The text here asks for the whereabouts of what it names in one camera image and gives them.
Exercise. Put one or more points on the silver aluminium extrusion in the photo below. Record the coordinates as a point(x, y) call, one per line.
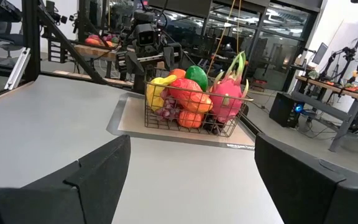
point(17, 70)

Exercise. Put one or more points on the yellow toy banana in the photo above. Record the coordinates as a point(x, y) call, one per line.
point(154, 93)

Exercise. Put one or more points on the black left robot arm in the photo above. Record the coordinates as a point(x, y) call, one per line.
point(143, 16)

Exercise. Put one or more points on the office chair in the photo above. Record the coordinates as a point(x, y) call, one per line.
point(8, 39)

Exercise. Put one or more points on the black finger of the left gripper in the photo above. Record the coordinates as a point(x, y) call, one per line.
point(134, 63)
point(172, 57)

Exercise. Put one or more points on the computer monitor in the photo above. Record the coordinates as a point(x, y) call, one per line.
point(319, 53)

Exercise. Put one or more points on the small potted succulent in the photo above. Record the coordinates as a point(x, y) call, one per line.
point(313, 75)

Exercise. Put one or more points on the red orange toy mango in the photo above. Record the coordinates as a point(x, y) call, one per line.
point(188, 95)

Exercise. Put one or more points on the round green toy fruit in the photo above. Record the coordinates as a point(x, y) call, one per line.
point(196, 76)

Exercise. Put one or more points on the black computer tower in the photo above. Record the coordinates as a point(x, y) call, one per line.
point(283, 109)

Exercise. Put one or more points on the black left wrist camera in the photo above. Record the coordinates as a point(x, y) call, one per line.
point(145, 35)

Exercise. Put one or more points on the round toy orange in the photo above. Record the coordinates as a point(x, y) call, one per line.
point(190, 119)

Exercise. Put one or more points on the wooden top desk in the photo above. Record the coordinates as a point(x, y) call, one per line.
point(337, 91)

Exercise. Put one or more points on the pink toy dragon fruit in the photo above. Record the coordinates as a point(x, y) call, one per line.
point(225, 96)

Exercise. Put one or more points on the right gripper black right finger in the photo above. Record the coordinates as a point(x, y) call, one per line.
point(297, 193)

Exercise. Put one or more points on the beige grey-bordered baking mat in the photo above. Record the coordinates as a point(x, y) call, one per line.
point(129, 124)

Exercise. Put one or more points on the wooden background table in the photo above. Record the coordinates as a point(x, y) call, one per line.
point(95, 51)

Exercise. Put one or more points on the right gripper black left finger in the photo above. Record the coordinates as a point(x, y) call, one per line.
point(98, 186)

